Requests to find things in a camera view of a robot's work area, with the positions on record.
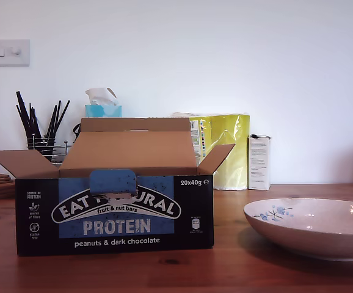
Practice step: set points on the white plate with blue flowers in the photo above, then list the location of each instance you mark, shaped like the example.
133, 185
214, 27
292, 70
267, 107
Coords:
311, 238

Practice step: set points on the white tissue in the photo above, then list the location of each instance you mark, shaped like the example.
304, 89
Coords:
98, 96

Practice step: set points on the white light switch plate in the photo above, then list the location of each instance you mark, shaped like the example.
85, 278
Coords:
7, 58

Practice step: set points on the Eat Natural carton box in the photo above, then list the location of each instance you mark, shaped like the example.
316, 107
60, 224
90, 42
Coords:
118, 226

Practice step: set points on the white printed carton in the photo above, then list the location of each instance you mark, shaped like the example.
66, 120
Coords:
259, 164

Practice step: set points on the yellow plastic-wrapped pack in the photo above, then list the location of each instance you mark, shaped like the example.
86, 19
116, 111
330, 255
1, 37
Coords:
234, 152

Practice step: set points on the turquoise tissue box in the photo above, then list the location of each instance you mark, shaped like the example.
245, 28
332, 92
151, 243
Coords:
103, 111

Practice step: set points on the black stick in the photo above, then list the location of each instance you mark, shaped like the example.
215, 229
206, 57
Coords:
63, 112
57, 112
31, 117
52, 119
22, 121
27, 113

